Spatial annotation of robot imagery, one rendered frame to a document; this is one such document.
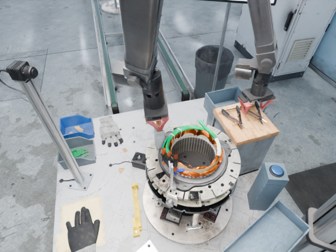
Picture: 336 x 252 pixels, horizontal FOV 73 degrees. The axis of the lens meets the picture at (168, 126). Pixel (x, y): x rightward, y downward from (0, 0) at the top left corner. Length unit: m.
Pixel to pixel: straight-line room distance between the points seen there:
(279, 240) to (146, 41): 0.65
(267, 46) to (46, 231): 1.83
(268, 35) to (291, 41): 2.18
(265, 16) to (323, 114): 2.33
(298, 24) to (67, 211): 2.64
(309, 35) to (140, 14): 2.83
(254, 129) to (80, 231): 0.79
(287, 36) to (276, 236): 2.39
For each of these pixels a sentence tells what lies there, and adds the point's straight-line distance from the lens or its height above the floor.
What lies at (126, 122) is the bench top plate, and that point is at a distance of 1.34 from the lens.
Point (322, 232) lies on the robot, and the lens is 0.94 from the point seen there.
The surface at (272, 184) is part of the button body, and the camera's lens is 0.91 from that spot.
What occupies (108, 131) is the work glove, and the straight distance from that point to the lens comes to 1.29.
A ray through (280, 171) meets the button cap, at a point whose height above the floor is 1.04.
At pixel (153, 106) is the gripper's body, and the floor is 1.31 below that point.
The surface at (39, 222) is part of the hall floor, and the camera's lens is 2.08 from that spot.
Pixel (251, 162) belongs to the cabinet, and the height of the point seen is 0.88.
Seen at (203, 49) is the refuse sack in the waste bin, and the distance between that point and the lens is 2.55.
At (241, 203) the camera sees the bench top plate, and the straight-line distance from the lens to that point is 1.09.
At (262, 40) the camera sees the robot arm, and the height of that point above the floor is 1.40.
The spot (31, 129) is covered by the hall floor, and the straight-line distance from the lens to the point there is 2.72.
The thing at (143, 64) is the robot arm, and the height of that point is 1.49.
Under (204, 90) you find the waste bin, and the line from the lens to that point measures 2.48.
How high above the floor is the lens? 1.73
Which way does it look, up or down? 47 degrees down
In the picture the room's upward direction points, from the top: straight up
